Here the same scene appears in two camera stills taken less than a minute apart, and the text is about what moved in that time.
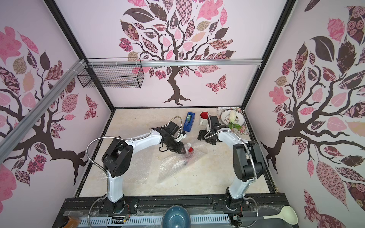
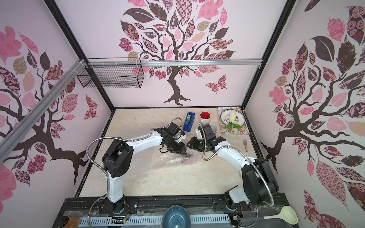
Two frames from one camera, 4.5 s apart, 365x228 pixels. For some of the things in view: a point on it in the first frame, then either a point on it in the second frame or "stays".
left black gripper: [179, 149] stays
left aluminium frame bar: [40, 108] stays
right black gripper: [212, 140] to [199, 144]
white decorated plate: [240, 117] stays
